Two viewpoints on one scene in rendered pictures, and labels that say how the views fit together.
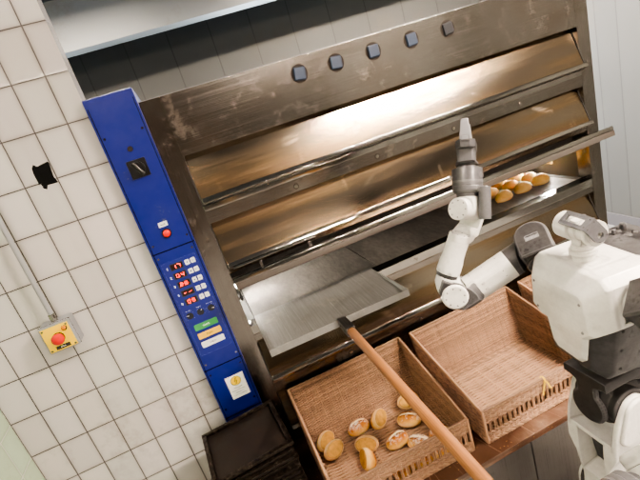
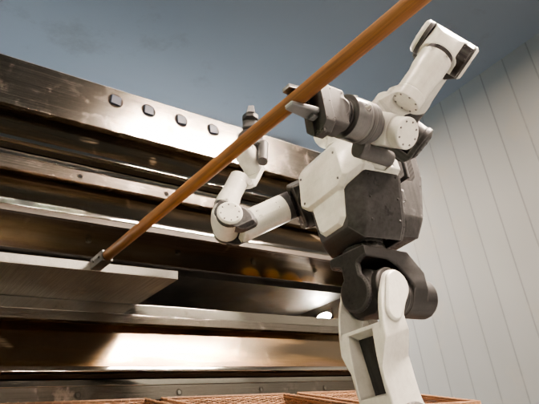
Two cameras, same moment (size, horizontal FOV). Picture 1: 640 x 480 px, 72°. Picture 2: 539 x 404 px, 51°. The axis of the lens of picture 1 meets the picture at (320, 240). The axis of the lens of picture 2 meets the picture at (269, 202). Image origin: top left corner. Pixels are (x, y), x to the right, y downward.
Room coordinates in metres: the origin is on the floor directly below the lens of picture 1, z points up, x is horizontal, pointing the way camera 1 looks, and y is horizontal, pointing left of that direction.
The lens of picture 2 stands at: (-0.23, 0.26, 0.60)
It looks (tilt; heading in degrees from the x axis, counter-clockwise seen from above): 25 degrees up; 333
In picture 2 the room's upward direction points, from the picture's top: 8 degrees counter-clockwise
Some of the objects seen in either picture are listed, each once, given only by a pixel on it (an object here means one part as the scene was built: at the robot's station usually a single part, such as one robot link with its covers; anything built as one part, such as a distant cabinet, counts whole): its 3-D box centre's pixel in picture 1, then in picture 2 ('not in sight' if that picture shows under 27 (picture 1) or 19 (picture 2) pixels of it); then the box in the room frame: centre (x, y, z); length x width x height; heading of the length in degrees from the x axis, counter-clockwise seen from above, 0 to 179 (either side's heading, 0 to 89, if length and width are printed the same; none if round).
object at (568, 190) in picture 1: (435, 247); (209, 317); (1.86, -0.49, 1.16); 1.80 x 0.06 x 0.04; 104
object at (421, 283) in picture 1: (445, 275); (215, 351); (1.84, -0.50, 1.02); 1.79 x 0.11 x 0.19; 104
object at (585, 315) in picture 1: (610, 296); (362, 195); (0.97, -0.67, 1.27); 0.34 x 0.30 x 0.36; 5
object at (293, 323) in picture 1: (326, 303); (73, 284); (1.58, 0.05, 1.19); 0.55 x 0.36 x 0.03; 103
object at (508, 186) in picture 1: (479, 185); not in sight; (2.40, -0.96, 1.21); 0.61 x 0.48 x 0.06; 14
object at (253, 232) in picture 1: (420, 168); (205, 226); (1.84, -0.50, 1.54); 1.79 x 0.11 x 0.19; 104
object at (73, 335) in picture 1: (61, 333); not in sight; (1.44, 0.95, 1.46); 0.10 x 0.07 x 0.10; 104
